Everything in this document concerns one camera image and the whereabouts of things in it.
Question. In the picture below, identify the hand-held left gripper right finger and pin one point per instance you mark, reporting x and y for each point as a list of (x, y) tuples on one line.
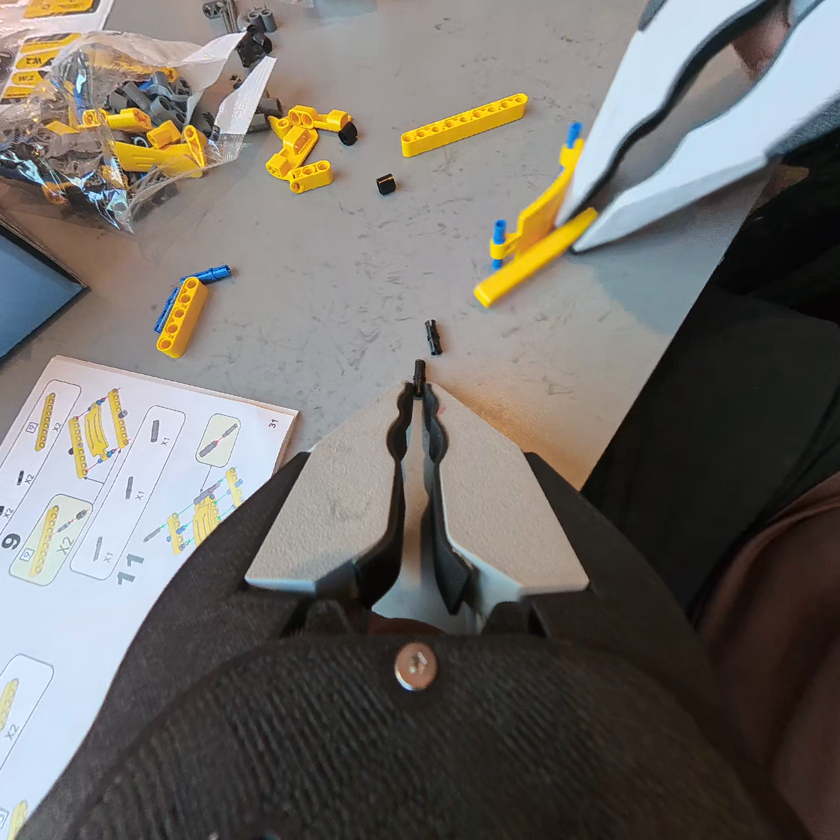
[(512, 518)]

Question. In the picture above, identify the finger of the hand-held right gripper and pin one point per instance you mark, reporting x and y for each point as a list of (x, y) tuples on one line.
[(630, 79), (794, 92)]

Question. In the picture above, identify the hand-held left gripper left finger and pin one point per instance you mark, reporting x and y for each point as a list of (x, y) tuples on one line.
[(315, 518)]

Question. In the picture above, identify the yellow curved panel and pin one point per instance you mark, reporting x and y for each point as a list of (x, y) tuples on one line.
[(544, 216)]

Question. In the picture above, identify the black pin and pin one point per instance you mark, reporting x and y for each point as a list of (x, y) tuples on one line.
[(420, 375), (433, 337)]

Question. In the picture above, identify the person's right hand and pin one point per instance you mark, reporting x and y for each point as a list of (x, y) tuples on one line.
[(761, 46)]

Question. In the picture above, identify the instruction booklet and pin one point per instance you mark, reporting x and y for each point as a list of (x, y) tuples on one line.
[(98, 492)]

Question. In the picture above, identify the person's dark trousers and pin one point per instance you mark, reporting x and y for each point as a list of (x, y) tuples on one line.
[(722, 426)]

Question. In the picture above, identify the yellow five-hole beam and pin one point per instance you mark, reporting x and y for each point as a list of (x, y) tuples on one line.
[(182, 318)]

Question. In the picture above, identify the black bushing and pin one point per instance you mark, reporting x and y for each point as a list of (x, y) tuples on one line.
[(350, 133), (386, 184)]

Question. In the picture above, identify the person's brown shirt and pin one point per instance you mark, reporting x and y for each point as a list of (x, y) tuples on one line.
[(774, 656)]

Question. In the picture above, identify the short yellow two-hole beam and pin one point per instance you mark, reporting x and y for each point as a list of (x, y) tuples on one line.
[(310, 177)]

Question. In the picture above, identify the yellow angled brick assembly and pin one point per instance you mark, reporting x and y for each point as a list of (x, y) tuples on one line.
[(298, 141)]

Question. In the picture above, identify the grey brick connector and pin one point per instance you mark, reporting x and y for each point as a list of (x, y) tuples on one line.
[(269, 111)]

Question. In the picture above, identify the grey double pin connector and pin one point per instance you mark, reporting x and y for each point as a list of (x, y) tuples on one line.
[(262, 18)]

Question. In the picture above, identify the light grey two-hole connector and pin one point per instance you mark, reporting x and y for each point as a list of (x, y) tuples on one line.
[(211, 8)]

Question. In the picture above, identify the clear bag of yellow parts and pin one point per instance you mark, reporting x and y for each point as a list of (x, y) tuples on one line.
[(131, 131)]

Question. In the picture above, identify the yellow and black sticker sheet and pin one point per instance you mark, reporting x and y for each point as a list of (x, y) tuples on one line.
[(46, 39)]

